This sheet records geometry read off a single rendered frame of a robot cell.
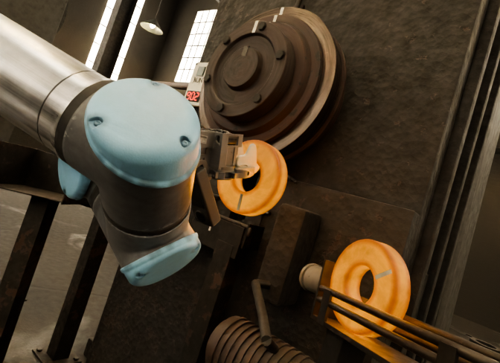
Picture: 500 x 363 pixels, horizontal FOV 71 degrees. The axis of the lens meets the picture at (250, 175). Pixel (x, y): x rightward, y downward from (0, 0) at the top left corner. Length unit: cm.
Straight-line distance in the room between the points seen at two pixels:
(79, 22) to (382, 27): 1106
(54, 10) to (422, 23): 302
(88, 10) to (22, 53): 1167
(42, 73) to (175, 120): 13
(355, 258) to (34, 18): 322
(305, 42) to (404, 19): 30
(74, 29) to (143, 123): 1151
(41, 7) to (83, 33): 835
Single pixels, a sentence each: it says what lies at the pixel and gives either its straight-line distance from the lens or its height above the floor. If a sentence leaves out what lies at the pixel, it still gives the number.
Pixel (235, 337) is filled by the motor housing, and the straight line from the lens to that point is 77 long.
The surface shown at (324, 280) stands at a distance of 69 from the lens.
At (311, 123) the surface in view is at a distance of 91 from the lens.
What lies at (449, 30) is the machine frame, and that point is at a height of 135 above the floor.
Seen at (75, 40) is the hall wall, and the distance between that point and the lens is 1176.
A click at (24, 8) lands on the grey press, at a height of 165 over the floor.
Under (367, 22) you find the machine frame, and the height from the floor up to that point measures 138.
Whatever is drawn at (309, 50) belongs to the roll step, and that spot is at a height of 120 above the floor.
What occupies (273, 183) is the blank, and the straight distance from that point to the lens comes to 67.
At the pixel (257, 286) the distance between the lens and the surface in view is 84.
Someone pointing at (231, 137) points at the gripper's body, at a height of 88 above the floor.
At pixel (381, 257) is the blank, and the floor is 76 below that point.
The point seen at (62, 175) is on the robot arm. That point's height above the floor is 74.
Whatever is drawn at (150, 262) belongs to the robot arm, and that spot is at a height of 69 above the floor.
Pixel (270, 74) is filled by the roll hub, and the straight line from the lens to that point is 95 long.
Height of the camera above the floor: 79
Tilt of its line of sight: 3 degrees up
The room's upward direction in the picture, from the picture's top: 18 degrees clockwise
